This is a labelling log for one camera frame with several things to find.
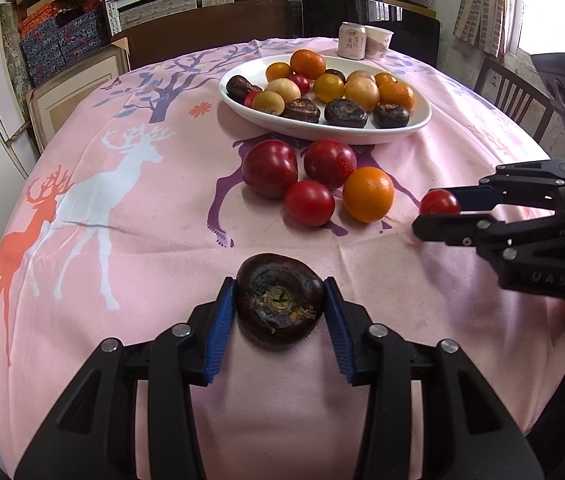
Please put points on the beige drink can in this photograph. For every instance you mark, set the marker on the beige drink can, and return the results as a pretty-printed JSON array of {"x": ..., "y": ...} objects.
[{"x": 352, "y": 40}]

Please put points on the purple-blotched tan pepino melon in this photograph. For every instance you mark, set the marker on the purple-blotched tan pepino melon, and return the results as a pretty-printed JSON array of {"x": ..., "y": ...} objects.
[{"x": 361, "y": 76}]

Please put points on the orange-tan pepino melon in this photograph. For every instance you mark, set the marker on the orange-tan pepino melon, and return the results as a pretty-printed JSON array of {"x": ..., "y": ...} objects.
[{"x": 362, "y": 95}]

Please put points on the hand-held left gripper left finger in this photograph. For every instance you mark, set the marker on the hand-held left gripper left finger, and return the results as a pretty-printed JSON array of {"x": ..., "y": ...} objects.
[{"x": 220, "y": 335}]

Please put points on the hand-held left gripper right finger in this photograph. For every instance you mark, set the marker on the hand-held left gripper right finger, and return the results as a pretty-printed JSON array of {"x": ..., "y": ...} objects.
[{"x": 337, "y": 335}]

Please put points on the dark water chestnut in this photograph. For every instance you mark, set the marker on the dark water chestnut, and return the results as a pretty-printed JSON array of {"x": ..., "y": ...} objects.
[
  {"x": 336, "y": 75},
  {"x": 301, "y": 111},
  {"x": 346, "y": 113},
  {"x": 240, "y": 87},
  {"x": 391, "y": 116}
]

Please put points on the black glossy panel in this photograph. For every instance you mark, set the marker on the black glossy panel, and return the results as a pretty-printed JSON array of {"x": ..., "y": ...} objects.
[{"x": 412, "y": 35}]

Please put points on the red cherry tomato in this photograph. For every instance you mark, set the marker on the red cherry tomato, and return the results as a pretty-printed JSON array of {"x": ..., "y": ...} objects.
[
  {"x": 437, "y": 202},
  {"x": 251, "y": 99},
  {"x": 302, "y": 82}
]

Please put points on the round orange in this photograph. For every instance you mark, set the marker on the round orange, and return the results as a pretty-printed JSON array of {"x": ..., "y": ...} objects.
[
  {"x": 368, "y": 194},
  {"x": 307, "y": 63}
]

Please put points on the yellow cherry tomato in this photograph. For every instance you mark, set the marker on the yellow cherry tomato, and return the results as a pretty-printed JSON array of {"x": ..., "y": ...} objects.
[{"x": 277, "y": 71}]

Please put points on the brown wooden chair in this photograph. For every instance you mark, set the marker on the brown wooden chair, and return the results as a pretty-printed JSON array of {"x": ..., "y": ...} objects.
[{"x": 512, "y": 95}]

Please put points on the striped cream pepino melon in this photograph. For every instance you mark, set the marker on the striped cream pepino melon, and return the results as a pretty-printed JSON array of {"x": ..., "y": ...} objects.
[{"x": 268, "y": 103}]

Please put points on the beige framed picture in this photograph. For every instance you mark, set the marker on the beige framed picture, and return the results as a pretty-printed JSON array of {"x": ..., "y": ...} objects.
[{"x": 77, "y": 90}]

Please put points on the white plate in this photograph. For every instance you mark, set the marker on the white plate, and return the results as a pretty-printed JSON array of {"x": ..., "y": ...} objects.
[{"x": 312, "y": 132}]

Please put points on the white paper cup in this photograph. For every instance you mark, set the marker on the white paper cup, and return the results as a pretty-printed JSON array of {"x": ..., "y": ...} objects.
[{"x": 379, "y": 42}]

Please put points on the stack of blue floral boxes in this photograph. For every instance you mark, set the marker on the stack of blue floral boxes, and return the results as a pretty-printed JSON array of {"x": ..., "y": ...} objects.
[{"x": 77, "y": 35}]

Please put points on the dark brown mangosteen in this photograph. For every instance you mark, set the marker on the dark brown mangosteen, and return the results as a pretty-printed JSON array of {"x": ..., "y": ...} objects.
[{"x": 280, "y": 300}]

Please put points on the checkered curtain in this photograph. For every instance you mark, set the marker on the checkered curtain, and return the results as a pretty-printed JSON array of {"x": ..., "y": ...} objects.
[{"x": 482, "y": 5}]

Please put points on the green marbled board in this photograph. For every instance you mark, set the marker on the green marbled board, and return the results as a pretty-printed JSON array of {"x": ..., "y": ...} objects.
[{"x": 12, "y": 50}]

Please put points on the pale yellow pepino melon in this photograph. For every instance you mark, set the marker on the pale yellow pepino melon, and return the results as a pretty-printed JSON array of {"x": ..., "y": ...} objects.
[{"x": 285, "y": 87}]

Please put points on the stack of grey patterned boxes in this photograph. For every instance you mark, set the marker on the stack of grey patterned boxes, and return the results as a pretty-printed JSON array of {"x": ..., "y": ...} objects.
[{"x": 157, "y": 2}]

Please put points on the dark brown wooden board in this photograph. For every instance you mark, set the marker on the dark brown wooden board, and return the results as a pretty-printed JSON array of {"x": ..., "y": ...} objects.
[{"x": 212, "y": 30}]

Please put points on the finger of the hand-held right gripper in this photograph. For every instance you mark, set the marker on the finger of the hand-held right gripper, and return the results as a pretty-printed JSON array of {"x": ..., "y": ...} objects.
[
  {"x": 442, "y": 227},
  {"x": 477, "y": 196}
]

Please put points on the pink deer-print tablecloth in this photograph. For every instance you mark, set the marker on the pink deer-print tablecloth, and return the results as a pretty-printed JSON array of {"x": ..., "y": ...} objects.
[{"x": 162, "y": 260}]

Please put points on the mandarin orange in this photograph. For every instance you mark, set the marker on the mandarin orange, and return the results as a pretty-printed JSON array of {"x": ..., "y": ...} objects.
[{"x": 398, "y": 96}]

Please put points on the small orange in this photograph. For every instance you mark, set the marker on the small orange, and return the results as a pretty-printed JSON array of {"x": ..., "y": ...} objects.
[{"x": 385, "y": 79}]

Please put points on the red plum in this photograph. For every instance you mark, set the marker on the red plum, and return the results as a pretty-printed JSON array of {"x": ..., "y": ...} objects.
[
  {"x": 330, "y": 162},
  {"x": 270, "y": 168}
]

